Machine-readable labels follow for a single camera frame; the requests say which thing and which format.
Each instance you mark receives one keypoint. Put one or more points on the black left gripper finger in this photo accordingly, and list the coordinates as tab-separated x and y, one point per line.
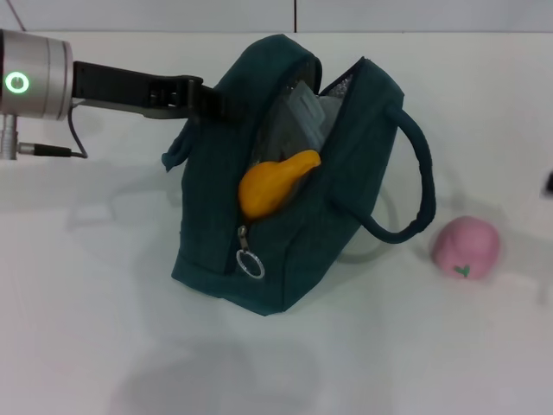
216	104

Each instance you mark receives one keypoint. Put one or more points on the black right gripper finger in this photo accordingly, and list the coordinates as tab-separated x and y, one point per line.
549	181

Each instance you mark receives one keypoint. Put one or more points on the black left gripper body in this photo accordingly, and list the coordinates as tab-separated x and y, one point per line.
125	88

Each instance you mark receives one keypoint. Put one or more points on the clear food container blue lid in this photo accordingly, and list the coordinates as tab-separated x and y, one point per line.
302	112

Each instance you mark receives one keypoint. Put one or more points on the yellow banana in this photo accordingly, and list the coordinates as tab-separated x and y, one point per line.
263	190

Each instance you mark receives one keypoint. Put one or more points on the pink toy peach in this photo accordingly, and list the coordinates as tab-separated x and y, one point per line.
466	244

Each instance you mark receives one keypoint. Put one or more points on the dark teal fabric bag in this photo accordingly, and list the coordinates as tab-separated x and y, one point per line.
345	173

